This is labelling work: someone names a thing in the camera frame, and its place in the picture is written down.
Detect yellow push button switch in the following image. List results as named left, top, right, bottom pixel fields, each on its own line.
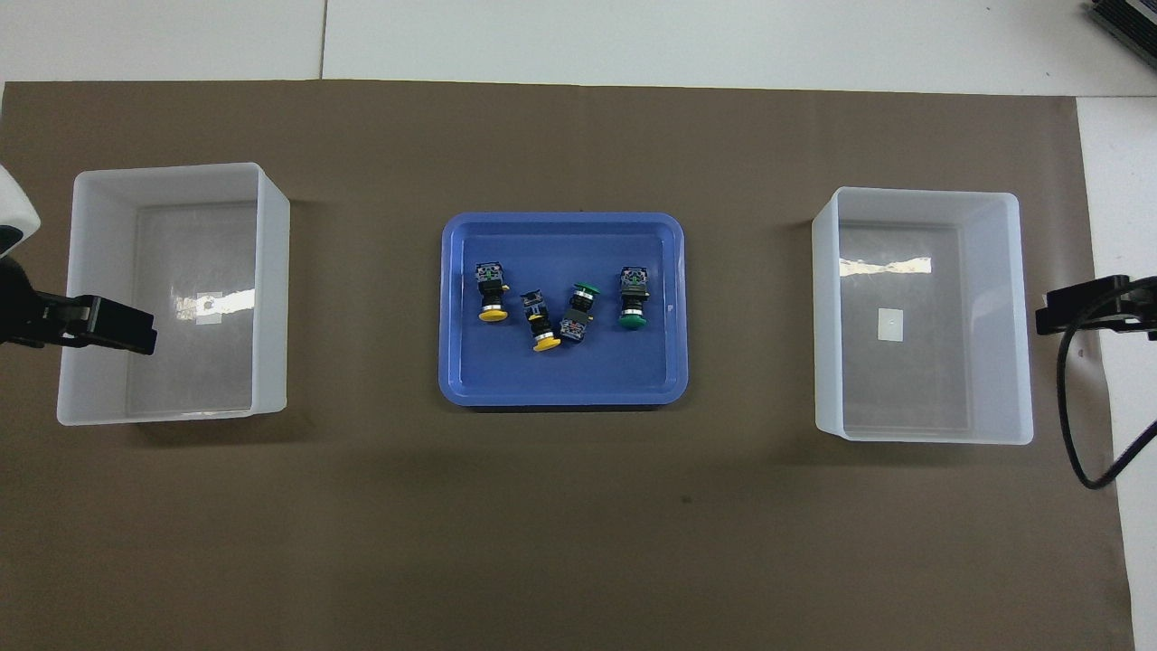
left=521, top=289, right=562, bottom=354
left=475, top=261, right=509, bottom=324

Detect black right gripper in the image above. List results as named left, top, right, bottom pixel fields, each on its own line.
left=1035, top=275, right=1157, bottom=343

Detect dark grey ribbed device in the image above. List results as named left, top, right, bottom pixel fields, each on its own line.
left=1087, top=0, right=1157, bottom=57

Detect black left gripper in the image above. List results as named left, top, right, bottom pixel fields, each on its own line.
left=0, top=258, right=158, bottom=356

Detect blue plastic tray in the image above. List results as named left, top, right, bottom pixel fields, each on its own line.
left=438, top=212, right=690, bottom=410

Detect green push button switch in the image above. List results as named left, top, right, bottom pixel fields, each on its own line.
left=617, top=266, right=650, bottom=330
left=559, top=282, right=602, bottom=344

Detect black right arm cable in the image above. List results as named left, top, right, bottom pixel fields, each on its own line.
left=1056, top=278, right=1157, bottom=490

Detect translucent white plastic box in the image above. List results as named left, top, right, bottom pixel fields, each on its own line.
left=811, top=186, right=1035, bottom=446
left=56, top=163, right=292, bottom=427

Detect brown paper table mat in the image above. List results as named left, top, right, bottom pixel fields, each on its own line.
left=0, top=80, right=1135, bottom=651

